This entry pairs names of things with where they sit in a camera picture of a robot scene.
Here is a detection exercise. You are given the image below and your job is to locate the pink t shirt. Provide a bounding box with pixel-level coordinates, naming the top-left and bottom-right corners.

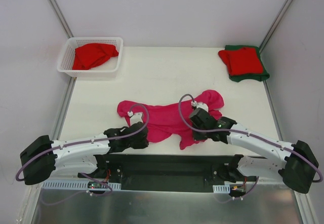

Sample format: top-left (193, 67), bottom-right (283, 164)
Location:
top-left (117, 90), bottom-right (224, 150)

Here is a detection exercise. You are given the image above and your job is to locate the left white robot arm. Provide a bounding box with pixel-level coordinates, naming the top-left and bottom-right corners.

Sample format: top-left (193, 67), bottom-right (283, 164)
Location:
top-left (16, 122), bottom-right (149, 185)

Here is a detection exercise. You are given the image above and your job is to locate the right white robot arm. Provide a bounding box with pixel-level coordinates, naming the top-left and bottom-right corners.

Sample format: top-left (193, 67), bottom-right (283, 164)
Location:
top-left (189, 108), bottom-right (319, 194)

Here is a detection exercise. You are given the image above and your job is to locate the folded red t shirt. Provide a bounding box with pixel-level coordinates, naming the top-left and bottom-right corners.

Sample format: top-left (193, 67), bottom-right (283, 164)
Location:
top-left (218, 47), bottom-right (263, 76)

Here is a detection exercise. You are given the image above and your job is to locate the folded green t shirt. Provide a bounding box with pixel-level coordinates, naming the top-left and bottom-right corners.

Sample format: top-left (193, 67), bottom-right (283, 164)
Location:
top-left (225, 45), bottom-right (270, 82)

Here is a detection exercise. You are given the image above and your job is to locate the white plastic basket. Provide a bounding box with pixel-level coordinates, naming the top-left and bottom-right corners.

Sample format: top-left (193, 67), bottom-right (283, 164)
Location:
top-left (57, 37), bottom-right (123, 80)

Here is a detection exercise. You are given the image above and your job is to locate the red crumpled t shirt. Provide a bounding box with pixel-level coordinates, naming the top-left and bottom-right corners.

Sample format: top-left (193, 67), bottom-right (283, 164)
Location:
top-left (72, 43), bottom-right (119, 70)

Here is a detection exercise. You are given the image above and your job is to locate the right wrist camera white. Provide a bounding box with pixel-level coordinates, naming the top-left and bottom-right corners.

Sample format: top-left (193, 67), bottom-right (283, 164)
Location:
top-left (191, 101), bottom-right (209, 112)

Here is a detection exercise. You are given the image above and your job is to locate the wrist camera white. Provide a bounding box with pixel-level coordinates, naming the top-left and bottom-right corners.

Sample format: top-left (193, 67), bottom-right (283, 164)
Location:
top-left (191, 101), bottom-right (209, 112)
top-left (127, 111), bottom-right (143, 126)

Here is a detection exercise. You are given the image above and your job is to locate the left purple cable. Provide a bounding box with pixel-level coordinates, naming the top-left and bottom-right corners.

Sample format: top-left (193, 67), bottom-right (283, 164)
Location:
top-left (15, 103), bottom-right (150, 206)

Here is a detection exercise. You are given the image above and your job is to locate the purple cable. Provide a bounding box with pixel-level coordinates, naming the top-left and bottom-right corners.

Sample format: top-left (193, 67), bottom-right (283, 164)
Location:
top-left (15, 103), bottom-right (150, 206)
top-left (178, 94), bottom-right (324, 204)

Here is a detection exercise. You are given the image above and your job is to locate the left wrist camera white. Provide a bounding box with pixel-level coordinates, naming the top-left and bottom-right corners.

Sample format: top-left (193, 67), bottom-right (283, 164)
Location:
top-left (127, 111), bottom-right (143, 126)

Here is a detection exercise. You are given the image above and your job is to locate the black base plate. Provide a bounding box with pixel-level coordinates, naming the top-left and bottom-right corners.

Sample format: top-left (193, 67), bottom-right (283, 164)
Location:
top-left (89, 154), bottom-right (234, 193)

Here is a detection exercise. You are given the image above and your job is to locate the right grey cable duct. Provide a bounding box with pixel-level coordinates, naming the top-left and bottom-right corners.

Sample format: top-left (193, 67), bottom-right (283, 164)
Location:
top-left (213, 184), bottom-right (230, 194)

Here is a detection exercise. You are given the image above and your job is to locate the grey cable duct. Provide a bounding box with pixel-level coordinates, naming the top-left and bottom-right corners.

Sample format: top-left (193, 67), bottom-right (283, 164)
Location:
top-left (43, 179), bottom-right (107, 191)
top-left (213, 184), bottom-right (230, 194)

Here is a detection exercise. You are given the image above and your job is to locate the left grey cable duct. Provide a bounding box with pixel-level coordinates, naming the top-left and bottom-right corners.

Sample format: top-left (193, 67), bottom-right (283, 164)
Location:
top-left (43, 179), bottom-right (107, 191)

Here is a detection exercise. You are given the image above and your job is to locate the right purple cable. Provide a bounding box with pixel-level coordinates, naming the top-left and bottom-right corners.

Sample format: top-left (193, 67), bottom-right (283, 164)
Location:
top-left (178, 94), bottom-right (324, 204)

